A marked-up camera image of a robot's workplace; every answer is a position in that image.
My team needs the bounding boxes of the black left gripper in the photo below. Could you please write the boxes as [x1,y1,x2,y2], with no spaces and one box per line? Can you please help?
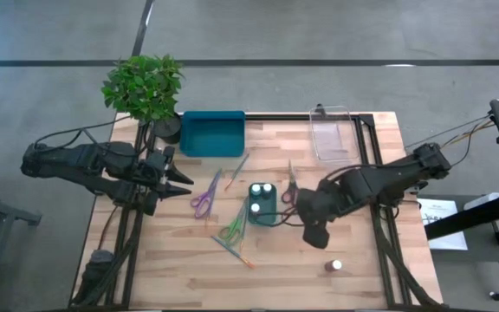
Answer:
[139,152,195,200]

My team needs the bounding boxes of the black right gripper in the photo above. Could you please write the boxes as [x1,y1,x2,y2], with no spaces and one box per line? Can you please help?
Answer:
[296,179,344,250]

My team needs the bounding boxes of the brown paint bottle white cap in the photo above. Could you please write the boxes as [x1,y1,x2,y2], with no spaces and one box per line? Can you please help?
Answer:
[323,258,344,273]

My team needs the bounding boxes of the purple scissors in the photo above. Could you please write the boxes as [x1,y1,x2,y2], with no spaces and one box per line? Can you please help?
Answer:
[190,167,224,220]

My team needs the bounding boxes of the small teal plastic basket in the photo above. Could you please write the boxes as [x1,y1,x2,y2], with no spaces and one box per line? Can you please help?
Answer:
[247,181,278,227]

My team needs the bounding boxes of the red scissors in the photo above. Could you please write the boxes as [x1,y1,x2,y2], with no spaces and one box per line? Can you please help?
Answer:
[280,159,301,205]

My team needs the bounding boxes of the thin blue orange paintbrush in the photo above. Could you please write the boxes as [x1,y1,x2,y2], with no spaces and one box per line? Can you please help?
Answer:
[224,152,250,192]

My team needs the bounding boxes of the green scissors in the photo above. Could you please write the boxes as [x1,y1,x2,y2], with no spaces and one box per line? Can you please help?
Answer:
[217,197,250,246]

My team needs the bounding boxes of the thick blue paintbrush orange bristles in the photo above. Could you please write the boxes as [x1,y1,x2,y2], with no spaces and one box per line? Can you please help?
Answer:
[211,235,256,270]

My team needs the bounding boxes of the blue rectangular plastic tray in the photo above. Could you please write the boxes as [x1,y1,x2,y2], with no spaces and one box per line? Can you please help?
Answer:
[178,110,247,158]

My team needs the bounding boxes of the clear plastic container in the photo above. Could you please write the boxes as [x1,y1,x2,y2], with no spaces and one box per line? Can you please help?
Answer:
[308,105,361,163]

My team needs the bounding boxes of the green plant in black pot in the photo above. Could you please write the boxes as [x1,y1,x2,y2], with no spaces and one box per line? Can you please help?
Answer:
[100,54,185,146]

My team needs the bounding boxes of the white paper sheet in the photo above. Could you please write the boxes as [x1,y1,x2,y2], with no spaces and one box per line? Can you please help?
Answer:
[418,198,470,251]

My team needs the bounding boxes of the white plastic box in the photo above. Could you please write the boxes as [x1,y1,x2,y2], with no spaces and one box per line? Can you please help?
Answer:
[463,192,499,211]

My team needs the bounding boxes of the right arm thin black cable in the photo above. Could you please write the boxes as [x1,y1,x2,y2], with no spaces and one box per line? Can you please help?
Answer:
[256,206,307,229]

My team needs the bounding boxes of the thin brown cable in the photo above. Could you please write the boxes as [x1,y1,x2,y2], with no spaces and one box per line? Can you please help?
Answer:
[97,205,119,251]

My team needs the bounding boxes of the thick black cable bundle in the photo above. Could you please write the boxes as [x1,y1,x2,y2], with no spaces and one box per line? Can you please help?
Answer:
[70,211,142,308]
[373,207,445,309]

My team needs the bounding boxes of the left arm base black cable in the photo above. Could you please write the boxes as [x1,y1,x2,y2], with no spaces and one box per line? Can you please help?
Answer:
[32,114,134,151]

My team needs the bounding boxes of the black aluminium table frame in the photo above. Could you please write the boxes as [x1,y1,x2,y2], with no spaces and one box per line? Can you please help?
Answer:
[104,113,415,309]

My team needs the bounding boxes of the right arm base cable bundle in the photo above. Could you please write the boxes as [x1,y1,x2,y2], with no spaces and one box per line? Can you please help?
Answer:
[405,113,496,168]

